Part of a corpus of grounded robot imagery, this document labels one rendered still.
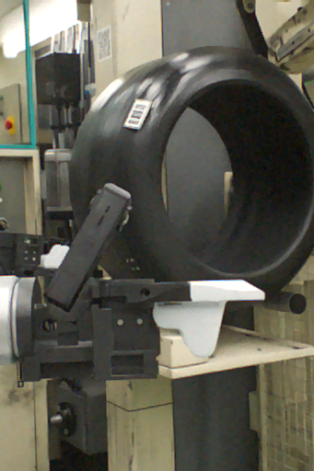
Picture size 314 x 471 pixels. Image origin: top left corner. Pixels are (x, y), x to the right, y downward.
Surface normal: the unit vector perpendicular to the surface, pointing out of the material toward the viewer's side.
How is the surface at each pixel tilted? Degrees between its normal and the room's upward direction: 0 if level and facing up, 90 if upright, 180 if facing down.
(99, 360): 82
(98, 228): 81
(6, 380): 90
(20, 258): 90
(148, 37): 90
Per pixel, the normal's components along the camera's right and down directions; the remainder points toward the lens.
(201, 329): -0.54, -0.05
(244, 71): 0.50, -0.15
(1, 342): 0.03, 0.36
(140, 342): 0.01, -0.08
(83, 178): -0.86, 0.01
